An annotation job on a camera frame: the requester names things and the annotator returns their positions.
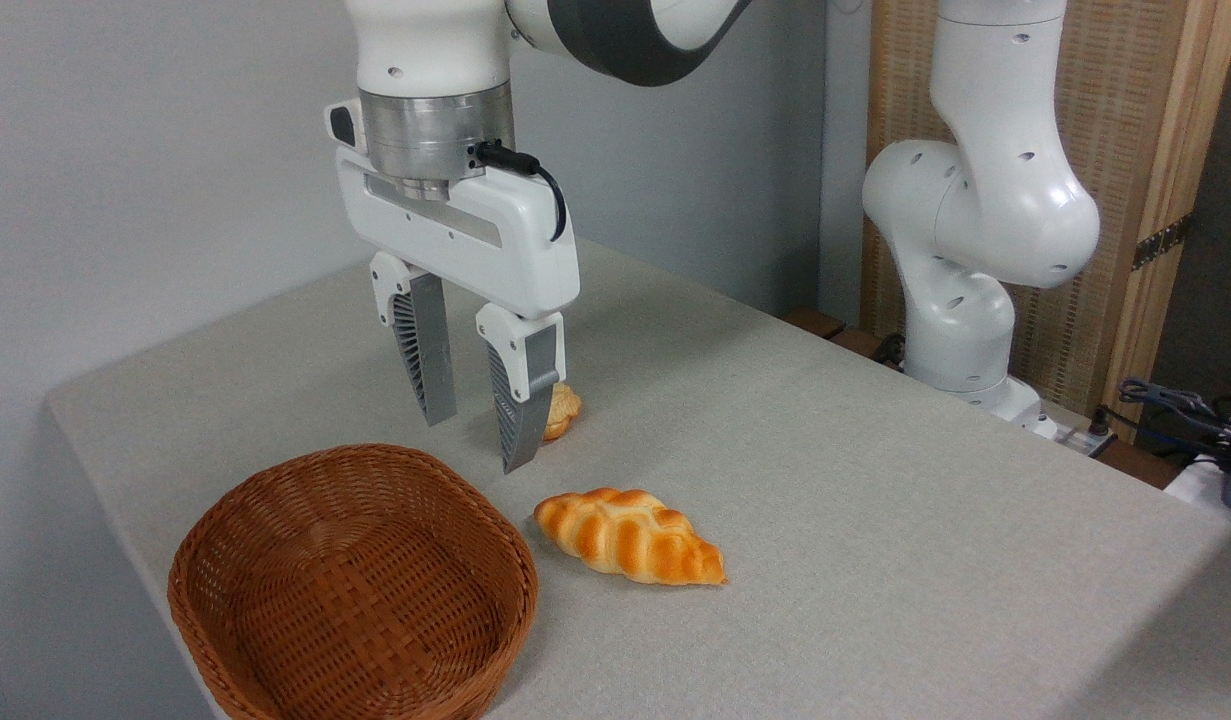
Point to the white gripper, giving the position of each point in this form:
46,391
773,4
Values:
515,265

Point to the metal screen hinge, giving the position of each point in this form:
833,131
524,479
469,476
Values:
1160,243

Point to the brown wicker basket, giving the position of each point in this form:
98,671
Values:
375,630

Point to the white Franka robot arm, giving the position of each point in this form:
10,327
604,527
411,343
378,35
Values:
995,200

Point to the woven wooden folding screen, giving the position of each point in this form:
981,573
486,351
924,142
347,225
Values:
1125,120

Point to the white box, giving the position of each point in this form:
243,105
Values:
1190,485

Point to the braided golden bread loaf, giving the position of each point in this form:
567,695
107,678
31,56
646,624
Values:
630,538

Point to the round orange bread roll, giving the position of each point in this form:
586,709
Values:
563,408

